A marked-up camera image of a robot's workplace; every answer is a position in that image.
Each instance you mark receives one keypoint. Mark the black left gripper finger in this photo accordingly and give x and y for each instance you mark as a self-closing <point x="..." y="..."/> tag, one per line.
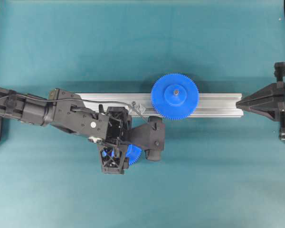
<point x="113" y="159"/>

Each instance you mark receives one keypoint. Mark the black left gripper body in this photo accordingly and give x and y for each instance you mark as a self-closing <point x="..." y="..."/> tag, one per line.
<point x="117" y="123"/>

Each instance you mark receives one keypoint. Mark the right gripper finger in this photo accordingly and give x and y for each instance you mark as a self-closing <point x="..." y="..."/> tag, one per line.
<point x="270" y="113"/>
<point x="271" y="93"/>

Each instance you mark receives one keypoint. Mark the small blue gear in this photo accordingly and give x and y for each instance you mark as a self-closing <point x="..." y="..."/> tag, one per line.
<point x="133" y="153"/>

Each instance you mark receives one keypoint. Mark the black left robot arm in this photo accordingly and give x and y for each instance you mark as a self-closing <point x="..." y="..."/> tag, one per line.
<point x="67" y="112"/>

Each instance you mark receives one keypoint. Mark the large blue gear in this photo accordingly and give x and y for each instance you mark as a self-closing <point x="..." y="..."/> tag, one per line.
<point x="170" y="106"/>

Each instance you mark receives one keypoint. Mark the silver shaft bracket with shaft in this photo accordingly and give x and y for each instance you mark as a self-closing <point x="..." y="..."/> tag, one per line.
<point x="138" y="107"/>

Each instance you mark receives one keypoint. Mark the silver aluminium extrusion rail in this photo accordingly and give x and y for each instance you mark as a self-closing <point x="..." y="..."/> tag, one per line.
<point x="210" y="104"/>

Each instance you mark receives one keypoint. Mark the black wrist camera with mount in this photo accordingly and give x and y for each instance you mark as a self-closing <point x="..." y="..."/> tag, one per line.
<point x="150" y="137"/>

